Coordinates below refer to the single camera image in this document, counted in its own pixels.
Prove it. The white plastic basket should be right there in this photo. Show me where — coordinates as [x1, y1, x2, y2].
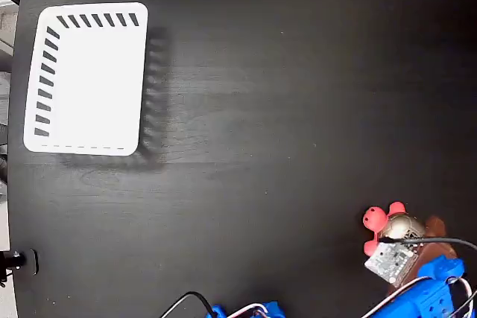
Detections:
[23, 1, 149, 157]

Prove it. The pink turtle toy gold shell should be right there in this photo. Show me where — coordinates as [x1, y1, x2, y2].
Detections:
[363, 201, 428, 258]

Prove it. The bare camera circuit board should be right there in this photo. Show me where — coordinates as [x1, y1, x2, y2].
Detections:
[364, 241, 419, 284]

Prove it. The black base cable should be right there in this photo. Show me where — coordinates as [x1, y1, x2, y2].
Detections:
[159, 290, 216, 318]

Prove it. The blue robot arm base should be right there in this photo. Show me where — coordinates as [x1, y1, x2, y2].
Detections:
[204, 300, 286, 318]

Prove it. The black camera cable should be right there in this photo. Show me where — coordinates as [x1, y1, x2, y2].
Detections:
[379, 235, 477, 252]

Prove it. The white servo wire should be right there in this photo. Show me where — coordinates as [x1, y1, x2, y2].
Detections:
[360, 276, 432, 318]
[227, 302, 269, 318]

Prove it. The black table clamp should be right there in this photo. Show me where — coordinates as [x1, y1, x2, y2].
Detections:
[0, 249, 40, 276]

